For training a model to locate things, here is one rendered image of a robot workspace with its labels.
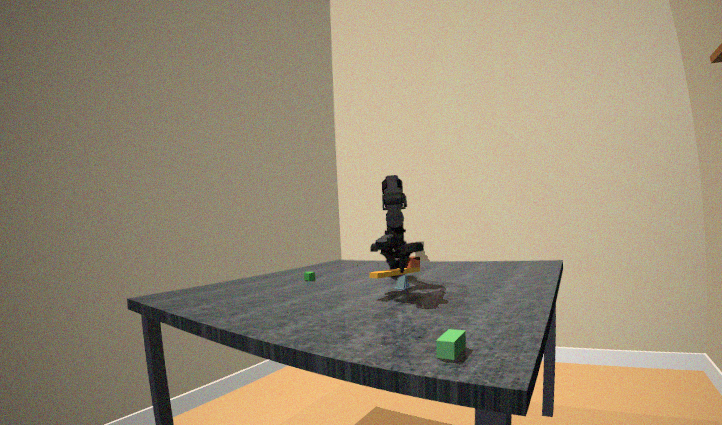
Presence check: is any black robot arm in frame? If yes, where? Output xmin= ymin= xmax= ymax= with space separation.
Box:
xmin=375 ymin=175 xmax=407 ymax=269

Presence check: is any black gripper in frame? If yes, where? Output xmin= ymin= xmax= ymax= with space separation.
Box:
xmin=370 ymin=227 xmax=423 ymax=273

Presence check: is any orange bar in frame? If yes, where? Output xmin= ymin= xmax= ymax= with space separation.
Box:
xmin=370 ymin=256 xmax=420 ymax=279

